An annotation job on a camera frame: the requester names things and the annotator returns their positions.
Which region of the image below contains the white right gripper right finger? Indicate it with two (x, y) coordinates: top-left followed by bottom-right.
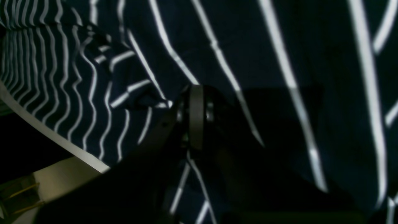
(197, 86), (366, 224)

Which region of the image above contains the navy white striped t-shirt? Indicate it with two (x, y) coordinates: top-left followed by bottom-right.
(1, 0), (397, 224)

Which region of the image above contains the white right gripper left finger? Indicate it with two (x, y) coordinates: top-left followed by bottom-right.
(34, 86), (198, 224)

